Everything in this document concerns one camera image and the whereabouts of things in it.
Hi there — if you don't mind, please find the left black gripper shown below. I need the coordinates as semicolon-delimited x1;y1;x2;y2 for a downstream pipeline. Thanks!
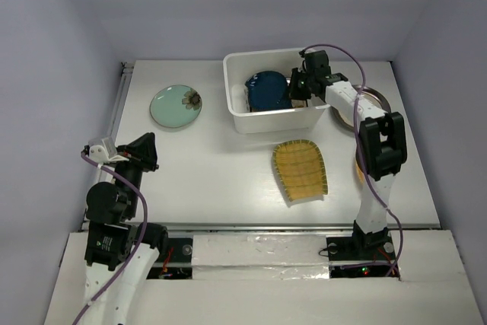
112;130;160;215

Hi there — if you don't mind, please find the dark blue plate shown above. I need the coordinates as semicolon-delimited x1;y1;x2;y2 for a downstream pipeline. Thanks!
243;70;293;112

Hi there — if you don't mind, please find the teal round flower plate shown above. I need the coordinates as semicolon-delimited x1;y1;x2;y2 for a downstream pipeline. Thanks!
149;84;202;129

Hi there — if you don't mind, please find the brown rimmed round plate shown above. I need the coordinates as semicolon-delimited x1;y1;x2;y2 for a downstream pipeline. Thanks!
332;87;391;132

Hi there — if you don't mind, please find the yellow green woven plate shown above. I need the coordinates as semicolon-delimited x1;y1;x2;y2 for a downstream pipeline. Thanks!
272;139;329;202

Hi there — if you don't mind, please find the orange leaf-shaped plate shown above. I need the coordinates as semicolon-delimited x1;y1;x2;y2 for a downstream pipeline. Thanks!
355;158;365;184

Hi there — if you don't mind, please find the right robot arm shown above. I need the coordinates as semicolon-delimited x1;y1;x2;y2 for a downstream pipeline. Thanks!
288;45;407;263

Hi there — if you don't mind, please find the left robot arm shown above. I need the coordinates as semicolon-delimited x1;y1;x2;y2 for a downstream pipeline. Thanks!
73;132;168;324

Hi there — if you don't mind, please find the white plastic bin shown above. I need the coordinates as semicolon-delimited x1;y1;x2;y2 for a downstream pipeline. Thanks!
223;48;329;134

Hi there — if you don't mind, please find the silver foil tape strip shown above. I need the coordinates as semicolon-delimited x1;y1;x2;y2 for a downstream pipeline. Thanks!
191;233;329;280

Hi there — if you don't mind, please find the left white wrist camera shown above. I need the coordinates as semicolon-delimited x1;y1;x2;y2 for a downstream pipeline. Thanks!
84;136;128;164

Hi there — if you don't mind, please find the aluminium side rail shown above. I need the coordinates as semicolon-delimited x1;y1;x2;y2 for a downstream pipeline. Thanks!
79;62;135;232

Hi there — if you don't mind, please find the aluminium front rail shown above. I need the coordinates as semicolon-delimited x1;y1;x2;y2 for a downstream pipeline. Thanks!
83;221;442;233

